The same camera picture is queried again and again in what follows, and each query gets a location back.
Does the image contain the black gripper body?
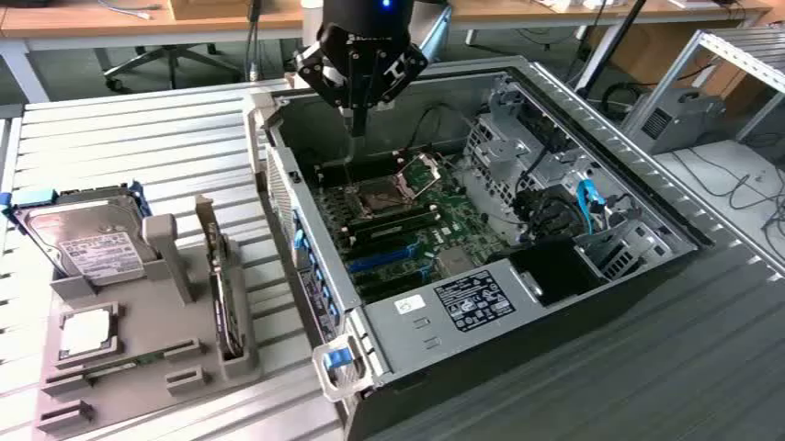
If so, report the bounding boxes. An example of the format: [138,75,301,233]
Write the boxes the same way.
[317,0,421,110]

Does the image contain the graphics card with metal bracket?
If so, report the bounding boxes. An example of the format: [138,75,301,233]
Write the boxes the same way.
[193,195,246,364]

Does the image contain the metal socket cover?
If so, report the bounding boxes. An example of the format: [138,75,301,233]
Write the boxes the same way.
[391,153,445,201]

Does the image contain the cardboard box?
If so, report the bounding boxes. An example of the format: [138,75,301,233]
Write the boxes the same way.
[168,0,252,22]

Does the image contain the grey metal drive cage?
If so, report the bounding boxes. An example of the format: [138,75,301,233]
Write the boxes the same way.
[461,75,608,221]

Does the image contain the office chair base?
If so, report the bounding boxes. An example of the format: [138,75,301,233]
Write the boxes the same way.
[100,43,240,91]

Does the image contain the CPU socket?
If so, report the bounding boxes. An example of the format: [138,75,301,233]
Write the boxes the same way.
[341,176,424,220]

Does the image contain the black RAM stick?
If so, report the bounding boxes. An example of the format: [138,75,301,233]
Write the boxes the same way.
[352,218,440,244]
[345,205,429,231]

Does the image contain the green motherboard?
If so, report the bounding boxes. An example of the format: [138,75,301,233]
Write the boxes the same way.
[309,151,509,304]

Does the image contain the black stand pole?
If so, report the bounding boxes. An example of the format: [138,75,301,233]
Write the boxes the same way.
[572,0,648,100]

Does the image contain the wooden desk with white legs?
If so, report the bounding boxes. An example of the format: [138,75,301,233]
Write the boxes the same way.
[0,0,308,105]

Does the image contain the blue expansion slot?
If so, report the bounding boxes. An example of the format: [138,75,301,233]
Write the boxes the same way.
[347,245,417,273]

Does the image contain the chipset heatsink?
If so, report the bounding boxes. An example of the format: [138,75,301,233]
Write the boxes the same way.
[435,250,483,277]

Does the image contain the long wooden desk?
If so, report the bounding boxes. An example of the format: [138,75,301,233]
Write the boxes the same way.
[445,0,774,47]

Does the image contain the grey control box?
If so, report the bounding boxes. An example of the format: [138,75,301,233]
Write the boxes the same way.
[636,89,728,155]

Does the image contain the black plastic shroud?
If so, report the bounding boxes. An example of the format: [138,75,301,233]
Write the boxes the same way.
[507,241,606,307]

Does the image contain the hard disk with blue carrier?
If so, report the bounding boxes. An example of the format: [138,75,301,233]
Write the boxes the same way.
[0,180,154,288]

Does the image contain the metal disk bay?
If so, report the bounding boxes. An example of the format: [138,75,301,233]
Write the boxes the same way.
[575,220,663,281]

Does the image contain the grey power supply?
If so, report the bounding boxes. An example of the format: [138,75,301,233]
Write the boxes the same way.
[360,259,547,376]

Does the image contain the grey parts rack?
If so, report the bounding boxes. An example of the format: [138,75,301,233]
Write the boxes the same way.
[36,195,263,435]

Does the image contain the open PC case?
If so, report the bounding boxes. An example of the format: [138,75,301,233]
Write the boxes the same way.
[244,54,716,441]

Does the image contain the silver CPU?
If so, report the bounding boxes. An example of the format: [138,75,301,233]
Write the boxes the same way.
[57,310,117,357]

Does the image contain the green RAM stick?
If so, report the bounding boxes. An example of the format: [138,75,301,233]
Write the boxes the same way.
[82,352,166,377]

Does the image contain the grey hanging cable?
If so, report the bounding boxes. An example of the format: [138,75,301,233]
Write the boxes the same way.
[244,0,260,83]

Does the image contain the black wire bundle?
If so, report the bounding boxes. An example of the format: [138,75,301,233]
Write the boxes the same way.
[513,186,583,240]

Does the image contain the blue disk wire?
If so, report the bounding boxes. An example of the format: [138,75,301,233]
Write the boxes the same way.
[575,178,599,235]

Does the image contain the aluminium frame table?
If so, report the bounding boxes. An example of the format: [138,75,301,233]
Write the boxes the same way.
[618,25,785,143]

